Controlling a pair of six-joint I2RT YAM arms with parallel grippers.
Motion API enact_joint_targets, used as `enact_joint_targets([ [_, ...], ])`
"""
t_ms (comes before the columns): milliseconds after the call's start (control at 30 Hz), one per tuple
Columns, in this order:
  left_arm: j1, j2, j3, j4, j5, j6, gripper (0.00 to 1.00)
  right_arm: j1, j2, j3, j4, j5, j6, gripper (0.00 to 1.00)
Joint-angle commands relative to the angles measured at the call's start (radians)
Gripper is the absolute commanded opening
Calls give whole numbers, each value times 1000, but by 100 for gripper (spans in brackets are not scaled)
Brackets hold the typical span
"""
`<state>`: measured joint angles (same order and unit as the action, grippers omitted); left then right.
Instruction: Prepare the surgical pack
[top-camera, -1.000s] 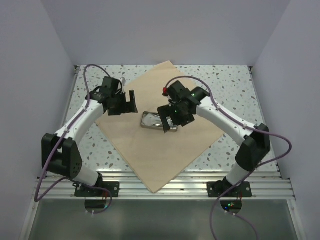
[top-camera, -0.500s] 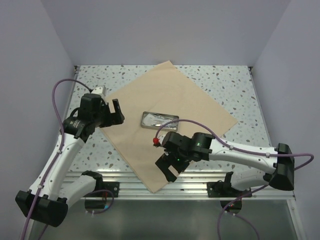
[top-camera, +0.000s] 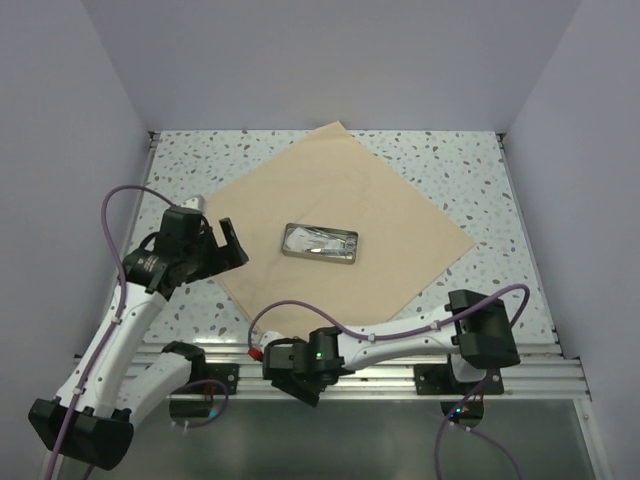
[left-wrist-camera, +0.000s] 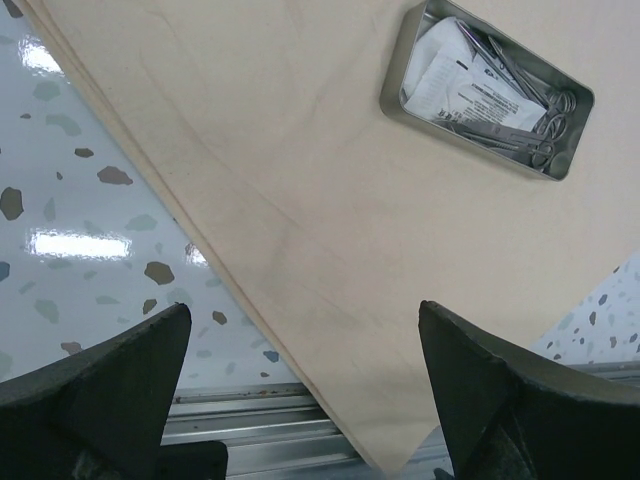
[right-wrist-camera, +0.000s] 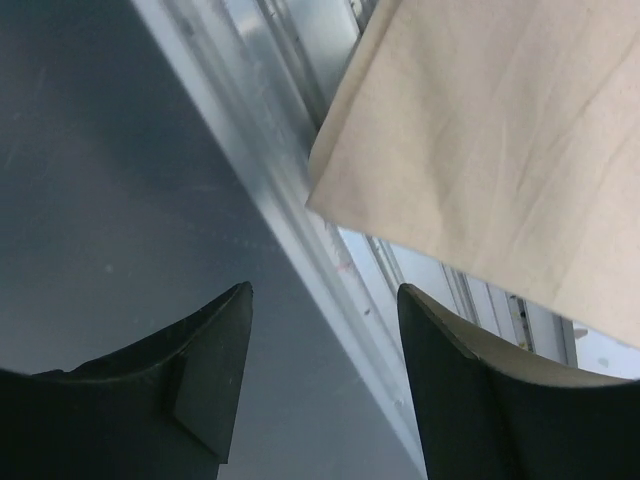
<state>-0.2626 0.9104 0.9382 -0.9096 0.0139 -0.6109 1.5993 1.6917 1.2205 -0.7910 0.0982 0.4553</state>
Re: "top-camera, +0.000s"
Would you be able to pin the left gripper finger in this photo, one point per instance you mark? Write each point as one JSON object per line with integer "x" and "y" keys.
{"x": 205, "y": 270}
{"x": 232, "y": 252}

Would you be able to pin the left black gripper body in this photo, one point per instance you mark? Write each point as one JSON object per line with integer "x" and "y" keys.
{"x": 199, "y": 253}

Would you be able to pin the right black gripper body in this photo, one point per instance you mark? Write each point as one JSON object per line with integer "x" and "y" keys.
{"x": 304, "y": 375}

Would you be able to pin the white sterile packet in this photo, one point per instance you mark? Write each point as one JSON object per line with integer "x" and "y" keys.
{"x": 298, "y": 239}

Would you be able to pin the steel scalpel handle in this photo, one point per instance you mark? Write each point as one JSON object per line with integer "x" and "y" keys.
{"x": 327, "y": 252}

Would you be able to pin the metal instrument tray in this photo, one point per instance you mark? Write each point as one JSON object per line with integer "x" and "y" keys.
{"x": 348, "y": 259}

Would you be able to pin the beige cloth mat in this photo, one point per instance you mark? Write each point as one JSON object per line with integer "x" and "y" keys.
{"x": 329, "y": 179}

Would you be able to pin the steel scissors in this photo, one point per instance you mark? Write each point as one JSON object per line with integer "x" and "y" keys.
{"x": 340, "y": 244}
{"x": 330, "y": 233}

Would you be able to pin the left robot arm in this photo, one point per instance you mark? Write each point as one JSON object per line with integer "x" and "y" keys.
{"x": 94, "y": 415}

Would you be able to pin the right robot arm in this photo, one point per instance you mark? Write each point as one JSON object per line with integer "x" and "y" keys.
{"x": 473, "y": 331}

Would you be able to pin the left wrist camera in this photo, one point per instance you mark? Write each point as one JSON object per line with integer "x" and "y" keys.
{"x": 196, "y": 202}

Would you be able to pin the aluminium rail frame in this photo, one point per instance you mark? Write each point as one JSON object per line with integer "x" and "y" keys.
{"x": 202, "y": 313}

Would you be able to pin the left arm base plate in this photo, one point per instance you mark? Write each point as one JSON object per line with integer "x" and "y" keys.
{"x": 226, "y": 374}

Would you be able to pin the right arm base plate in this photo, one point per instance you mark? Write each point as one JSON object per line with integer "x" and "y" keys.
{"x": 445, "y": 379}

